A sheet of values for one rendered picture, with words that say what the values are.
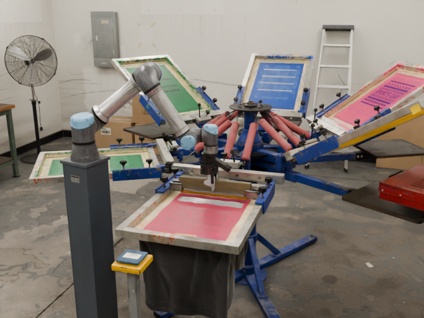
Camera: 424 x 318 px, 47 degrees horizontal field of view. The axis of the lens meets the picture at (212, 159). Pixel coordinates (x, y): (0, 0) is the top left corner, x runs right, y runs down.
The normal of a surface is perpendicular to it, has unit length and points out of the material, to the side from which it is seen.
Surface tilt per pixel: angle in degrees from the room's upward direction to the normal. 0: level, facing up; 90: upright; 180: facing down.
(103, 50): 90
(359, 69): 90
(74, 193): 90
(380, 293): 0
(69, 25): 90
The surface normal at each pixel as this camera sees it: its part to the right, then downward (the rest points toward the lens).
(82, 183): -0.50, 0.25
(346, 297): 0.00, -0.96
